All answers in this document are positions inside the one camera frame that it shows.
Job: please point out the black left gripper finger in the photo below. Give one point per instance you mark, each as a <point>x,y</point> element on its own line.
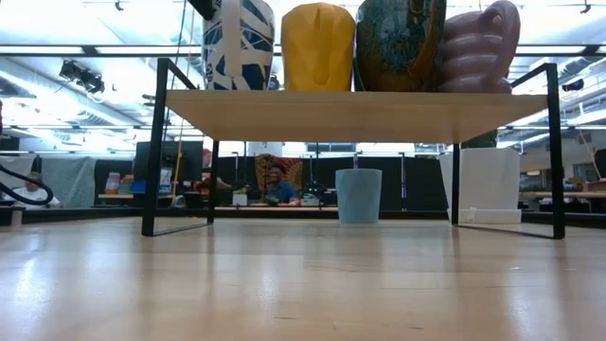
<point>204,8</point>

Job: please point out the white mug blue pattern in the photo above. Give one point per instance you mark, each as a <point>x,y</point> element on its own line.
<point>237,47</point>

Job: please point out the yellow faceted mug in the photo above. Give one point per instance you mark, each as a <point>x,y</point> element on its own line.
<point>317,47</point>

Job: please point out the dark teal speckled mug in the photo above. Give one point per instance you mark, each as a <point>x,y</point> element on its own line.
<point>397,47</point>

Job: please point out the lavender ribbed mug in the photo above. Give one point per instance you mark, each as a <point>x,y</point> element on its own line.
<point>478,57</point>

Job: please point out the black ceiling spotlights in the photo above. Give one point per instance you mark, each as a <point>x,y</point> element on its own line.
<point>85,78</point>

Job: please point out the person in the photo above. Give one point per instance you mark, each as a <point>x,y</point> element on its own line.
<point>30,194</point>
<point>281,192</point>
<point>207,158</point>

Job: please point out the yellow pole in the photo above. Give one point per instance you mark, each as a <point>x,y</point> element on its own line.
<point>177,166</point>

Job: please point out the orange mandala tapestry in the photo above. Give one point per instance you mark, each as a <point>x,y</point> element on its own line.
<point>289,166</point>

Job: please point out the wooden shelf riser black legs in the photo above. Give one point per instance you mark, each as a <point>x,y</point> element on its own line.
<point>355,116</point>

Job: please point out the stacked colourful storage bins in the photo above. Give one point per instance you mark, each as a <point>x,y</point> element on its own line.
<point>118,184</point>

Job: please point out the small white box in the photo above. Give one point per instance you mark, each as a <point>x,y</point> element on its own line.
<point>310,202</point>

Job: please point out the white hexagonal planter pot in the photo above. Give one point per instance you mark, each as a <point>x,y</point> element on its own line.
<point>487,184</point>

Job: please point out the black partition wall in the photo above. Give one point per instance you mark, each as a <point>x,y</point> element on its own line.
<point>416,184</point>

